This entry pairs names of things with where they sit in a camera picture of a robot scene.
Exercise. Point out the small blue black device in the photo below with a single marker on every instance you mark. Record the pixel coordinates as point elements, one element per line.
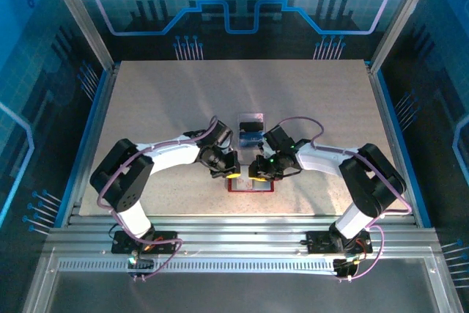
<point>237,126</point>

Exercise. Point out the silver credit card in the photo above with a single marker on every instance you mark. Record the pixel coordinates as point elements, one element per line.
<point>252,116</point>

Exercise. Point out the blue table edge strip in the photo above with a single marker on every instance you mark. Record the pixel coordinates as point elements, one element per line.
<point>83,144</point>
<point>403,144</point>

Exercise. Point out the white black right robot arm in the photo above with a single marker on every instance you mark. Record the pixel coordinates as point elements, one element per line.
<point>318,157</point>

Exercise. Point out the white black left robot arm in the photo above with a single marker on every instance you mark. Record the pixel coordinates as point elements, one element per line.
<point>172,155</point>

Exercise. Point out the aluminium frame post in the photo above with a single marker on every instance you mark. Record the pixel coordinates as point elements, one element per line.
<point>402,16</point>
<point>81,16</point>

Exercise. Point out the white credit card red print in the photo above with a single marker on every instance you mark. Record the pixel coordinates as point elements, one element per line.
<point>243,183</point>

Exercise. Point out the aluminium cross rail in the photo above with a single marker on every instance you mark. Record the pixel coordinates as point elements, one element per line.
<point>238,238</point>

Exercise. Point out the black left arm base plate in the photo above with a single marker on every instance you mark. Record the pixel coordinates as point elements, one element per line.
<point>170,249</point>

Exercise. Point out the aluminium side rail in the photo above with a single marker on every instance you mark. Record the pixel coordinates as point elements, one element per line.
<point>393,144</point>
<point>92,144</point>

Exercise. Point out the grey metal panel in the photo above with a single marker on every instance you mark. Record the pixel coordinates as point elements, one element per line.
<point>238,294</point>

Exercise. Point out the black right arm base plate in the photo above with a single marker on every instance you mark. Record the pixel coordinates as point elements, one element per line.
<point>317,243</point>

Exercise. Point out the blue credit card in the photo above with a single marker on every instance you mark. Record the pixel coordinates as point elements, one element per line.
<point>249,140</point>

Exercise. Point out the red card holder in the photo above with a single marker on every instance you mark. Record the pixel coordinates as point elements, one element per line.
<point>269,186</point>

